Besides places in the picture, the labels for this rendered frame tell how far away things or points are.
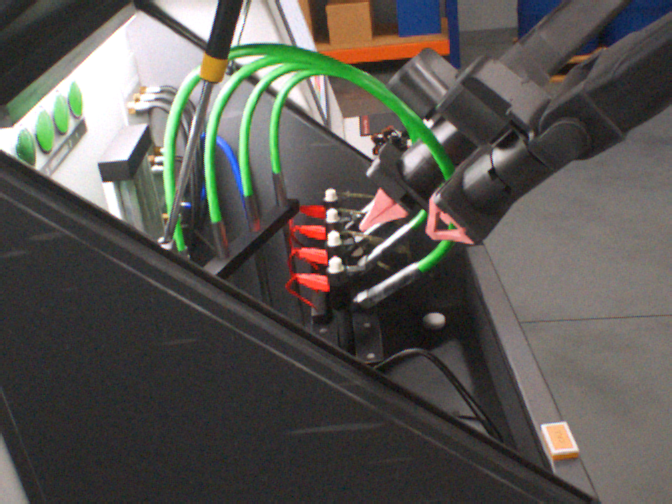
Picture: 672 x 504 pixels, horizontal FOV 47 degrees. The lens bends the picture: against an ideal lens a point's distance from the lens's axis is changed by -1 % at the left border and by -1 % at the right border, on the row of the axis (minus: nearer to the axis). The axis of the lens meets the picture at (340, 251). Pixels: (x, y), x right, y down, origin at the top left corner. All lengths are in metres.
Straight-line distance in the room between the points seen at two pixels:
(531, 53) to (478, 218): 0.22
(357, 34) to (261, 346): 5.78
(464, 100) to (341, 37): 5.71
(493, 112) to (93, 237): 0.36
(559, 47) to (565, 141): 0.27
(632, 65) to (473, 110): 0.15
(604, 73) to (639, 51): 0.03
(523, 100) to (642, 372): 2.05
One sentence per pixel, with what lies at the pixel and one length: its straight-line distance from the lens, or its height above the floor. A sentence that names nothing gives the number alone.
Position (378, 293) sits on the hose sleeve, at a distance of 0.93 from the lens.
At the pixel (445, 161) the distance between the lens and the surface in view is 0.84.
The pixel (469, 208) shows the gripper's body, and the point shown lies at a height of 1.26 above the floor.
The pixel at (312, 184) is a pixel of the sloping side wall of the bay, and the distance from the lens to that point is 1.33.
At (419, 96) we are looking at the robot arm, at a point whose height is 1.34.
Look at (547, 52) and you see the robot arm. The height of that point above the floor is 1.37.
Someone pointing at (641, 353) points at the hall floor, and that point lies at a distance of 2.80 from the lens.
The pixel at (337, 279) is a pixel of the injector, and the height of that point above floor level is 1.09.
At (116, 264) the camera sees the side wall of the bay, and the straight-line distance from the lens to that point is 0.67.
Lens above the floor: 1.60
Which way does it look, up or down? 27 degrees down
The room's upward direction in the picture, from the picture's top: 7 degrees counter-clockwise
